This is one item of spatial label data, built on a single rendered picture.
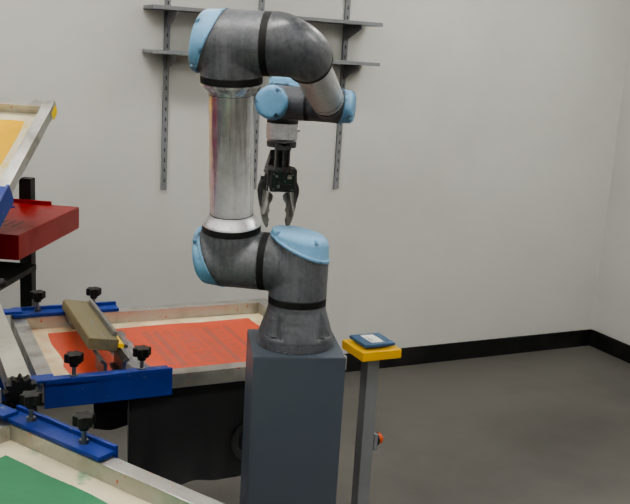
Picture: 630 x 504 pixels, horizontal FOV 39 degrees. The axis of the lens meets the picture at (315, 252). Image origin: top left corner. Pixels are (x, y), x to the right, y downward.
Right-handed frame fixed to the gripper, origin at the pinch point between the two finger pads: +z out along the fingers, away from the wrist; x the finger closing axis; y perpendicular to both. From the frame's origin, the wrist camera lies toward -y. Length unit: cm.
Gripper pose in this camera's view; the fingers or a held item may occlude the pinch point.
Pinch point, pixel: (276, 221)
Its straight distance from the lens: 219.3
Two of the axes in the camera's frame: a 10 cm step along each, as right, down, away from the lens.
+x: 9.9, 0.3, 1.5
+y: 1.4, 2.2, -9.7
